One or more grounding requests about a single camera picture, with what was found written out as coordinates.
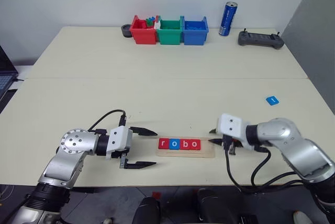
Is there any wooden letter tray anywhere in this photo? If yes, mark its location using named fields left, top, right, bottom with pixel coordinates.
left=156, top=137, right=216, bottom=159

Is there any red letter tile r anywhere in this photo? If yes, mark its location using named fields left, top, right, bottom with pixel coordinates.
left=158, top=138, right=171, bottom=150

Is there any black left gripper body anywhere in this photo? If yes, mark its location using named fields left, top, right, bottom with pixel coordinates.
left=111, top=129, right=133, bottom=170

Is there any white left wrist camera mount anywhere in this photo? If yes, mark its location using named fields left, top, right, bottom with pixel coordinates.
left=106, top=126, right=133, bottom=161

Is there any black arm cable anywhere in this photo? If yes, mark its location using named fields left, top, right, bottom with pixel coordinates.
left=224, top=140, right=312, bottom=195
left=87, top=109, right=128, bottom=133

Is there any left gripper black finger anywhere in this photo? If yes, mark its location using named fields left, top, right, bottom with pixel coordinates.
left=125, top=161, right=158, bottom=170
left=130, top=126, right=159, bottom=137

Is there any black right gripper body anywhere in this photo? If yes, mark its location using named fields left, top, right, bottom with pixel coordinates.
left=221, top=134, right=240, bottom=155

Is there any green plastic bin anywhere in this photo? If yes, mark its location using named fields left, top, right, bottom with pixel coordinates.
left=155, top=16, right=184, bottom=46

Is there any red letter tile o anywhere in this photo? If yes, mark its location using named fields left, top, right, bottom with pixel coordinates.
left=188, top=139, right=202, bottom=151

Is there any blue letter tile t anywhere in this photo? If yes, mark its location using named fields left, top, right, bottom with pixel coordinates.
left=265, top=95, right=280, bottom=106

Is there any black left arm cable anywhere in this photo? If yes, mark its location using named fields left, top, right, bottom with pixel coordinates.
left=87, top=109, right=128, bottom=133

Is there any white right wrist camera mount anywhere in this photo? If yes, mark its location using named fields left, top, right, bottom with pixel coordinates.
left=216, top=113, right=251, bottom=145

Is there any red letter tile b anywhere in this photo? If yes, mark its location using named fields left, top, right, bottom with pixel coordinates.
left=179, top=138, right=192, bottom=150

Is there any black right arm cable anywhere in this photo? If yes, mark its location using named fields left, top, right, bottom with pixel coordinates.
left=224, top=140, right=312, bottom=195

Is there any grey remote controller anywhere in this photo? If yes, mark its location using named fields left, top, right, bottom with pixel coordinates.
left=238, top=28, right=285, bottom=50

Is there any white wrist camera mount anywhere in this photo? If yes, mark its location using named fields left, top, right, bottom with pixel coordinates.
left=106, top=126, right=133, bottom=161
left=216, top=113, right=251, bottom=145

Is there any dark laptop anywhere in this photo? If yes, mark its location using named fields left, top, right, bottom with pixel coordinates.
left=0, top=44, right=19, bottom=104

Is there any blue drink can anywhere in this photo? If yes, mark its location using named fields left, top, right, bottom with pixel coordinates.
left=218, top=1, right=238, bottom=37

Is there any black round dish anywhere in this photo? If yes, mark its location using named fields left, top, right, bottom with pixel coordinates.
left=121, top=24, right=134, bottom=38

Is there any blue plastic bin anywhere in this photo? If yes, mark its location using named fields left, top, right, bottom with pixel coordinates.
left=181, top=16, right=209, bottom=46

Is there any red plastic bin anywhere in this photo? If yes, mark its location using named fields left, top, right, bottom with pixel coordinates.
left=130, top=15, right=159, bottom=45

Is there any dark rounded shape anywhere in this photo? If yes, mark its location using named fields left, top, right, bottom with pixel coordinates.
left=196, top=188, right=221, bottom=224
left=132, top=196, right=161, bottom=224

